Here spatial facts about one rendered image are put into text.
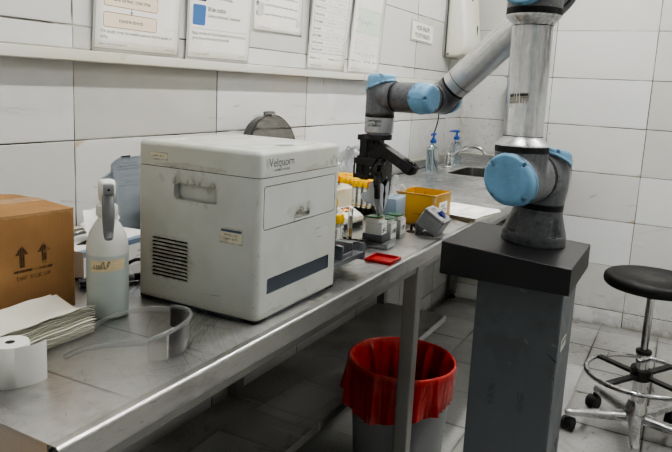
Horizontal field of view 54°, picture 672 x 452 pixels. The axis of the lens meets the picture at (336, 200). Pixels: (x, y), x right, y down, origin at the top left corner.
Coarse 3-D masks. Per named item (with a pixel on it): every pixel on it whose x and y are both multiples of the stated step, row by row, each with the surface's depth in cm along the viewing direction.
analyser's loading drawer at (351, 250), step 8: (336, 240) 149; (344, 240) 148; (336, 248) 144; (344, 248) 148; (352, 248) 147; (360, 248) 152; (336, 256) 144; (344, 256) 144; (352, 256) 147; (360, 256) 151; (336, 264) 140; (344, 264) 144
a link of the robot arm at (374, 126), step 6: (366, 120) 168; (372, 120) 167; (378, 120) 166; (384, 120) 166; (390, 120) 167; (366, 126) 168; (372, 126) 167; (378, 126) 166; (384, 126) 166; (390, 126) 167; (366, 132) 170; (372, 132) 167; (378, 132) 166; (384, 132) 167; (390, 132) 168
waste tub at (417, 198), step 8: (400, 192) 205; (408, 192) 203; (416, 192) 216; (424, 192) 215; (432, 192) 213; (440, 192) 212; (448, 192) 207; (408, 200) 204; (416, 200) 202; (424, 200) 201; (432, 200) 200; (440, 200) 203; (448, 200) 209; (408, 208) 204; (416, 208) 203; (424, 208) 201; (440, 208) 203; (448, 208) 210; (408, 216) 205; (416, 216) 203
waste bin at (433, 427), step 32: (352, 352) 214; (384, 352) 227; (448, 352) 216; (352, 384) 207; (384, 384) 196; (416, 384) 194; (448, 384) 201; (352, 416) 214; (384, 416) 198; (416, 416) 196; (384, 448) 202; (416, 448) 201
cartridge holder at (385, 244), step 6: (366, 234) 173; (372, 234) 172; (384, 234) 172; (366, 240) 173; (372, 240) 172; (378, 240) 171; (384, 240) 173; (372, 246) 172; (378, 246) 171; (384, 246) 171; (390, 246) 172
